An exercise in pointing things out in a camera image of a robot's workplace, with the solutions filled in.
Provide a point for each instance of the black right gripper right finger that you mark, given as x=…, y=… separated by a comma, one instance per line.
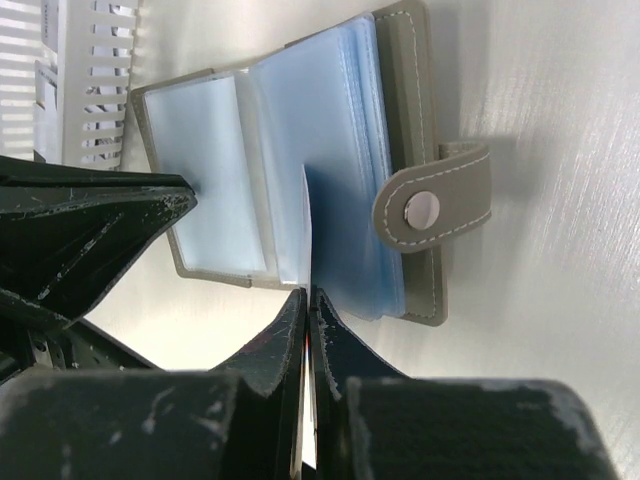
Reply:
x=374, y=422

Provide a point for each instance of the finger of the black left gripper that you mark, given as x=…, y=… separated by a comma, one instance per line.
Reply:
x=69, y=234

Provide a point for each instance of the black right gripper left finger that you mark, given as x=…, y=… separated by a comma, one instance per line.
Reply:
x=117, y=418

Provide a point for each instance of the white plastic basket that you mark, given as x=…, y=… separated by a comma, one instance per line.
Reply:
x=65, y=76

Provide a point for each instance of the grey card holder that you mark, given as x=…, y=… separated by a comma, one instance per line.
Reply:
x=355, y=105

